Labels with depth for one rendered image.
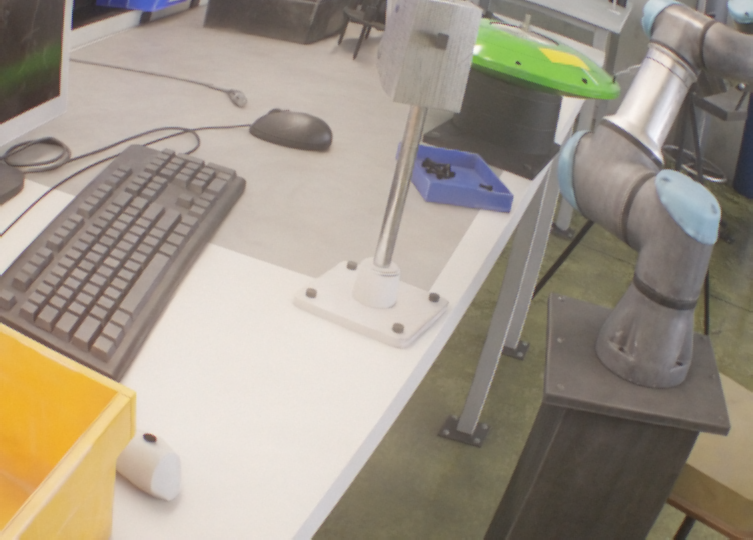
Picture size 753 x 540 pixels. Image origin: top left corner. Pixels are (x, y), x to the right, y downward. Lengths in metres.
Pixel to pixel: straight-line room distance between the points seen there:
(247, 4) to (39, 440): 1.42
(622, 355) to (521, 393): 1.78
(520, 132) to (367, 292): 0.57
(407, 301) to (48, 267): 0.33
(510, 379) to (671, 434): 1.84
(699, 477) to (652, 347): 0.43
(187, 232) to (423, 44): 0.27
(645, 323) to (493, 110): 0.47
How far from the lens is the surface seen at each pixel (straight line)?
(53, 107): 1.16
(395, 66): 0.86
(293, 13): 1.87
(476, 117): 1.45
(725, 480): 1.45
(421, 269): 1.03
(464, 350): 2.99
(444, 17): 0.84
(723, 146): 6.20
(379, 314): 0.91
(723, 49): 1.14
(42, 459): 0.59
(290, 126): 1.27
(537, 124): 1.44
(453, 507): 2.31
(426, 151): 1.31
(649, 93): 1.14
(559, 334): 1.14
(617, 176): 1.10
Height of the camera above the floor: 1.31
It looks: 23 degrees down
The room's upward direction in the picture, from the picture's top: 14 degrees clockwise
